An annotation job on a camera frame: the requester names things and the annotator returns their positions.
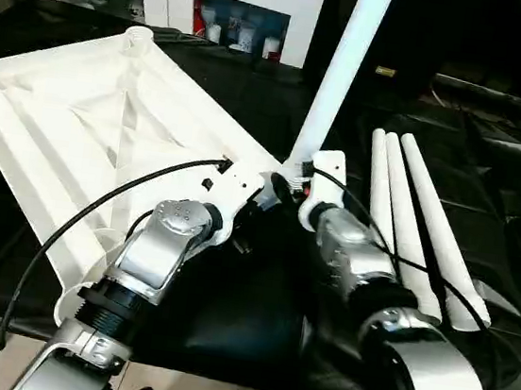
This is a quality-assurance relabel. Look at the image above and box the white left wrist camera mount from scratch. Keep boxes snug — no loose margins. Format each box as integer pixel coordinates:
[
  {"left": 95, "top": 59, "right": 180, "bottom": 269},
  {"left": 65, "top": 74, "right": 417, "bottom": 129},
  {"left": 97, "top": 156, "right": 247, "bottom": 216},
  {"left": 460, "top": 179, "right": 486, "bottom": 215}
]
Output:
[{"left": 198, "top": 157, "right": 268, "bottom": 251}]

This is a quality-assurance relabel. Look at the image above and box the white plastic table top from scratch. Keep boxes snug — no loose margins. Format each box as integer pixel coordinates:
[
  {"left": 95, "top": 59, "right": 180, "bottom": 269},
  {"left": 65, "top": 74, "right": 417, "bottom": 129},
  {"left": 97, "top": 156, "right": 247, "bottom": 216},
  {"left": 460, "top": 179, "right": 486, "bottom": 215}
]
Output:
[{"left": 0, "top": 9, "right": 304, "bottom": 350}]

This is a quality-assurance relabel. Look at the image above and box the black mat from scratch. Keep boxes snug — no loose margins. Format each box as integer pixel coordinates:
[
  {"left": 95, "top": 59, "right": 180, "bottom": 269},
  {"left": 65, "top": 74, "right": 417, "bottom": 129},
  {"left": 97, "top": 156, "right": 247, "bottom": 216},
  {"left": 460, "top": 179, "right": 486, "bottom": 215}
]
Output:
[{"left": 0, "top": 0, "right": 521, "bottom": 390}]

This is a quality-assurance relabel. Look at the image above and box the long black bar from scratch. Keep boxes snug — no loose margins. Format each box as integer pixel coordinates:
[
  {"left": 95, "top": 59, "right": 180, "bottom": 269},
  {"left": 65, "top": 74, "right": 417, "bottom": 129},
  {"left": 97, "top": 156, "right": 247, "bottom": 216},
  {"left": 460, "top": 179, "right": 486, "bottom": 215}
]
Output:
[{"left": 431, "top": 73, "right": 521, "bottom": 106}]

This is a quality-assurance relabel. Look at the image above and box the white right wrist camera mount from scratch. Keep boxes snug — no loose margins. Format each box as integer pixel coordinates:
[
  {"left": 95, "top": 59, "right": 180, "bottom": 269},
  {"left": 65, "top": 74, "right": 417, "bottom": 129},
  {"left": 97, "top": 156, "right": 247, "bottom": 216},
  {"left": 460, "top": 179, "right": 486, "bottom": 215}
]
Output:
[{"left": 294, "top": 146, "right": 351, "bottom": 235}]

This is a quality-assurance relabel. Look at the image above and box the black case with yellow label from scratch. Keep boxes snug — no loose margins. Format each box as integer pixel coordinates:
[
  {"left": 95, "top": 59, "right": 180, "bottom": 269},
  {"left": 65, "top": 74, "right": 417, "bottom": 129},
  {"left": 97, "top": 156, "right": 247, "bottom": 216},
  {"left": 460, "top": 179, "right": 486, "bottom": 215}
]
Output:
[{"left": 302, "top": 0, "right": 521, "bottom": 113}]

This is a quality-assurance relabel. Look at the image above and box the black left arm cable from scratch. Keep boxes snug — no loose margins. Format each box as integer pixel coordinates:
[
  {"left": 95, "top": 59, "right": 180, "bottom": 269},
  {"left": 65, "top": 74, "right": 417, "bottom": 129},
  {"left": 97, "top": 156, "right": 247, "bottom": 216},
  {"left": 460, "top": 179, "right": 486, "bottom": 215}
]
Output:
[{"left": 0, "top": 132, "right": 233, "bottom": 390}]

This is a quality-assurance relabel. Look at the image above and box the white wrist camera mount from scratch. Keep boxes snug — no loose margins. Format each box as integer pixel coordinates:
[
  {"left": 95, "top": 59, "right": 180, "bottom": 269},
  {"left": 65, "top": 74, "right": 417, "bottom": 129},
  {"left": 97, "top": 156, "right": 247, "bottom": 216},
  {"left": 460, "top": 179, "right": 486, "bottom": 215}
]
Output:
[
  {"left": 198, "top": 157, "right": 268, "bottom": 251},
  {"left": 294, "top": 146, "right": 351, "bottom": 235}
]

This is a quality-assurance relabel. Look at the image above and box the white plastic table leg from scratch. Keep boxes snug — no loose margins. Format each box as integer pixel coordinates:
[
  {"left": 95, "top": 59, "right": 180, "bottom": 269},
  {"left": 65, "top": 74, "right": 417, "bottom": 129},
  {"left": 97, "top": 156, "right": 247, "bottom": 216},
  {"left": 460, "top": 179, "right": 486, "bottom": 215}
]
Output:
[
  {"left": 285, "top": 0, "right": 399, "bottom": 187},
  {"left": 362, "top": 130, "right": 466, "bottom": 326},
  {"left": 378, "top": 131, "right": 513, "bottom": 336},
  {"left": 356, "top": 127, "right": 417, "bottom": 266}
]

